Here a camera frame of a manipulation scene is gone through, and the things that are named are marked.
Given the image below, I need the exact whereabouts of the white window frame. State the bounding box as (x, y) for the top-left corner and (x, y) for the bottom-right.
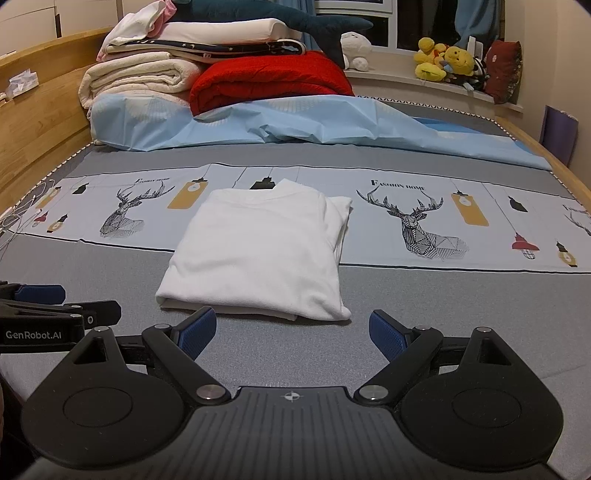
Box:
(314, 0), (462, 52)

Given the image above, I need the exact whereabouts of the cream folded blanket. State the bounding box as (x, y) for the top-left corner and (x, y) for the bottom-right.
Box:
(78, 51), (205, 110)

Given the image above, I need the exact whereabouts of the purple box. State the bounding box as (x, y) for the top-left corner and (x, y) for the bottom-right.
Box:
(540, 105), (579, 168)

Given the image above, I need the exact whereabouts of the blue curtain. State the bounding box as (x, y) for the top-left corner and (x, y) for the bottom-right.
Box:
(452, 0), (502, 52)

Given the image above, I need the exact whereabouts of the red folded blanket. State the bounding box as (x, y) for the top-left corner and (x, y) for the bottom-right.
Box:
(189, 51), (356, 116)

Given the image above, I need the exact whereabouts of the white t-shirt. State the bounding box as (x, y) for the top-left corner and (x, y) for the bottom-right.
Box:
(156, 178), (354, 323)

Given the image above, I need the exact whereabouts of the white wardrobe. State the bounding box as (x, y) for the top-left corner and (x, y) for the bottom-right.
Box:
(0, 0), (126, 52)

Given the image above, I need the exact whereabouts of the white cable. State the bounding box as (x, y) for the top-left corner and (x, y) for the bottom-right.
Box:
(0, 182), (62, 252)

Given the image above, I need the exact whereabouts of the dark red cushion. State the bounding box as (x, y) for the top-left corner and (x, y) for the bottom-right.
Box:
(484, 40), (523, 105)

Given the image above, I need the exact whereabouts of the yellow plush toy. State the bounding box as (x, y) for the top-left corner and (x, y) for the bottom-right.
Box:
(413, 37), (450, 83)
(442, 45), (477, 85)

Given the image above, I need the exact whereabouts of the white plush toy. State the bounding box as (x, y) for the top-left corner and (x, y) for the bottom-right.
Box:
(341, 31), (374, 73)

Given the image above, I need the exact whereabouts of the light blue sheet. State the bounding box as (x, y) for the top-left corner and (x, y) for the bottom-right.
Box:
(90, 92), (553, 172)

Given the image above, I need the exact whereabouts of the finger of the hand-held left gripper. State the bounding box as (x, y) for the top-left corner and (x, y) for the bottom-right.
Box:
(0, 300), (122, 331)
(0, 282), (66, 306)

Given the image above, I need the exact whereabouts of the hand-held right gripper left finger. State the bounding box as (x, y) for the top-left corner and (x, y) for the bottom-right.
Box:
(69, 306), (232, 407)

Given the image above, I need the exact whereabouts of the tissue pack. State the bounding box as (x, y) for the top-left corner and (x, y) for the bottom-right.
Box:
(6, 69), (40, 99)

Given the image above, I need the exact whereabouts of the dark star-print folded blanket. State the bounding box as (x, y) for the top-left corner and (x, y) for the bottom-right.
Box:
(100, 38), (308, 64)

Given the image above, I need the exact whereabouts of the white folded cloth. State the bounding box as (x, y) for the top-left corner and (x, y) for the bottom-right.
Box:
(104, 0), (168, 48)

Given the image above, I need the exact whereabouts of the white folded quilt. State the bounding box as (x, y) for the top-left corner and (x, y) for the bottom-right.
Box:
(157, 18), (302, 45)

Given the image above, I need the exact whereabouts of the white windowsill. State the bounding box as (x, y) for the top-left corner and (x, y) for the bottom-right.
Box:
(344, 69), (525, 112)

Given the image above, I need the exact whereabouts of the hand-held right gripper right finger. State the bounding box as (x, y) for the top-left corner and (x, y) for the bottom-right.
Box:
(353, 309), (514, 408)

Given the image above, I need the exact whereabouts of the pink cloth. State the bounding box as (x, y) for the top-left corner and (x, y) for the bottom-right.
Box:
(96, 0), (179, 62)

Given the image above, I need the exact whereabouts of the dark teal shark plush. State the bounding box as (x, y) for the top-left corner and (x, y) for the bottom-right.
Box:
(173, 0), (375, 71)

